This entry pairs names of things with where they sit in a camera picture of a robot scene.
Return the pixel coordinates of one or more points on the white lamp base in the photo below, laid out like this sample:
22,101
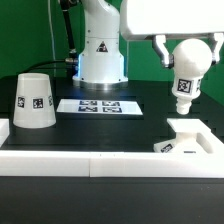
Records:
188,137

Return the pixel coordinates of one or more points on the white marker sheet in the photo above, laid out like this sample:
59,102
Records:
99,107

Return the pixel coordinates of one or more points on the white lamp shade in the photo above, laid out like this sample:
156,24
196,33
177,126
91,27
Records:
34,107

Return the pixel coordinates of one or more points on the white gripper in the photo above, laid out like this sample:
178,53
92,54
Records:
175,19

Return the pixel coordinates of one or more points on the white border frame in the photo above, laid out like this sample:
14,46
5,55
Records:
113,164

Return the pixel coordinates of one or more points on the white lamp bulb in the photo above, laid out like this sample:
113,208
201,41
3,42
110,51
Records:
192,59

